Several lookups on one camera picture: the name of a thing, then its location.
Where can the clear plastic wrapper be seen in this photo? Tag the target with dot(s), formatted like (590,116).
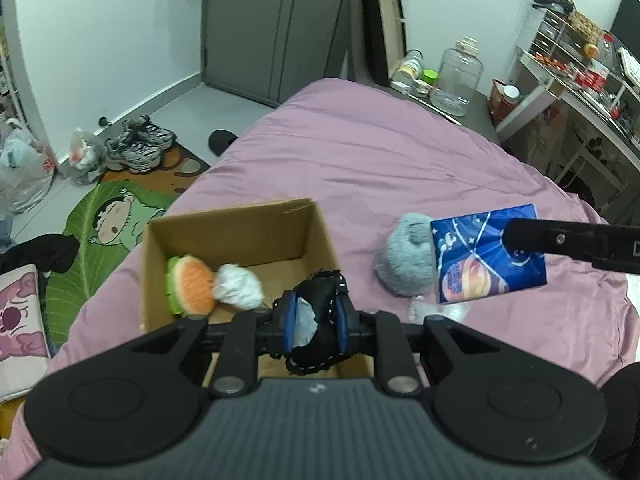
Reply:
(440,310)

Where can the dark wooden board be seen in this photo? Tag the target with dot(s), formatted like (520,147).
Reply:
(382,20)

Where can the black monitor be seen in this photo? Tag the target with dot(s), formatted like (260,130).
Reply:
(627,20)

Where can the clear plastic bag with red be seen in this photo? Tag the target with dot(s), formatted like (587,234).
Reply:
(85,157)

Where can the red label soda bottle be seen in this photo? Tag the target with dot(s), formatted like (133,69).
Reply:
(597,67)

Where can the black slipper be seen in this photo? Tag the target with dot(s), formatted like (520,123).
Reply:
(222,141)

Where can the white plastic bag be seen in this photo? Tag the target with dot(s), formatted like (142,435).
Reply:
(25,170)

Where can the white desk shelf unit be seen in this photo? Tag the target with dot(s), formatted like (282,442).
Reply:
(590,125)

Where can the brown cardboard box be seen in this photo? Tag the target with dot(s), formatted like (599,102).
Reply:
(250,240)

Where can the clear drawer organizer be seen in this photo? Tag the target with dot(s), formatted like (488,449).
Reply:
(550,32)

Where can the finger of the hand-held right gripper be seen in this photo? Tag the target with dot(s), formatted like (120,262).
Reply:
(560,239)

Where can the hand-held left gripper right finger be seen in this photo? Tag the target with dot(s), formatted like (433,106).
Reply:
(343,321)

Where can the orange and green plush toy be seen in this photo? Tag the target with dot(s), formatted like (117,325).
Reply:
(192,285)

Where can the large clear plastic jar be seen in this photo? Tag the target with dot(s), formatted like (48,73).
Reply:
(456,80)

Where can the blue printed tissue pack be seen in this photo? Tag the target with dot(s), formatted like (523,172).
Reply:
(475,260)

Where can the red snack tub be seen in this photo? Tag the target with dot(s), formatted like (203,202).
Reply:
(502,100)

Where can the green cartoon floor mat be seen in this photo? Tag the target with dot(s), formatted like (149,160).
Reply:
(115,220)

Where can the brown patterned floor mat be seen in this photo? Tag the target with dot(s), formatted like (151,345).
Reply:
(185,165)

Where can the green lidded container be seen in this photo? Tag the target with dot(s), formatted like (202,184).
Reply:
(430,77)

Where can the grey wardrobe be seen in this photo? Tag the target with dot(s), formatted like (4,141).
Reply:
(275,25)

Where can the small jar with yellow contents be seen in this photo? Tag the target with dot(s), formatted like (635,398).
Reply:
(409,67)

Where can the black seat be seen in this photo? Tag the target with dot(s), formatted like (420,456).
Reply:
(622,410)

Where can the pink cartoon cushion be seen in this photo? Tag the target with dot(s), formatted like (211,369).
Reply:
(20,325)

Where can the black clothing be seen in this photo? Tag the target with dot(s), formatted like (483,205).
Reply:
(40,255)

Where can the woven basket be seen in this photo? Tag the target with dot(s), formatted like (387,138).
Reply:
(585,25)

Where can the grey fluffy plush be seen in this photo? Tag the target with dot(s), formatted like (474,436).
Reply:
(405,255)

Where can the grey and black sneaker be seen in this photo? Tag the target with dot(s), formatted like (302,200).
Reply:
(132,152)
(150,131)

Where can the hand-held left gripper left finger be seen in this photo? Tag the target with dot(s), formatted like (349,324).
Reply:
(288,321)

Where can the black stitched fabric pouch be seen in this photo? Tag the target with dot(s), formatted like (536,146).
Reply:
(320,310)

